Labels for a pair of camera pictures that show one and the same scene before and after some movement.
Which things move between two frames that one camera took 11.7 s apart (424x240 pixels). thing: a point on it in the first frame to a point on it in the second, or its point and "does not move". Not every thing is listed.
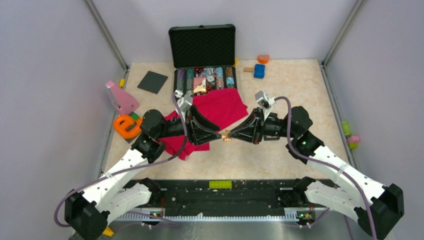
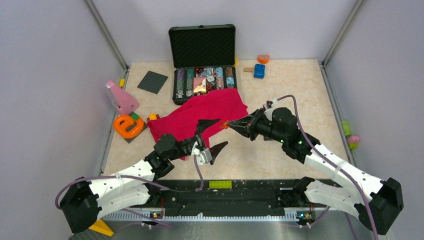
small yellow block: [122, 82] does not move
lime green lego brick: [220, 184] does not move
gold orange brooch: [225, 136] to [224, 125]
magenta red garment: [222, 107] does not move
